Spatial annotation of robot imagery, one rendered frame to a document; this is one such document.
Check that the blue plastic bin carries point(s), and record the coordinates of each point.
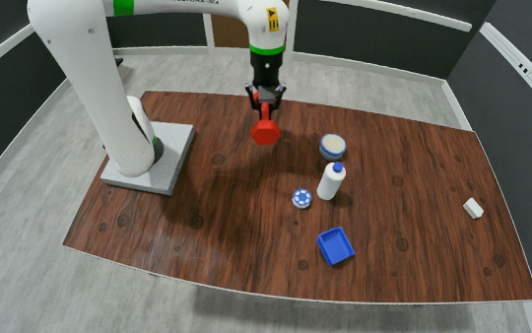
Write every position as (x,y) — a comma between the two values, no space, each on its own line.
(337,245)

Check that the white bottle with blue cap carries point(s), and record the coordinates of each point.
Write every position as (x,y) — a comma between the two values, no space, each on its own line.
(331,180)

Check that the red dumbbell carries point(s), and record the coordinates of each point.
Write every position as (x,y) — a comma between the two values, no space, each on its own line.
(265,131)

